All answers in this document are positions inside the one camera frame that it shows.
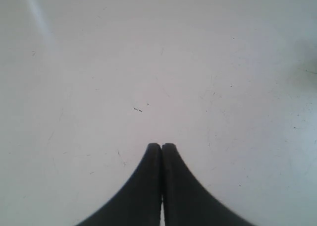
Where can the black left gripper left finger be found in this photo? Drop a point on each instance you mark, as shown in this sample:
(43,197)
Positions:
(138,202)

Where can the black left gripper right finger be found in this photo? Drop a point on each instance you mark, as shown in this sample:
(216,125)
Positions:
(186,202)

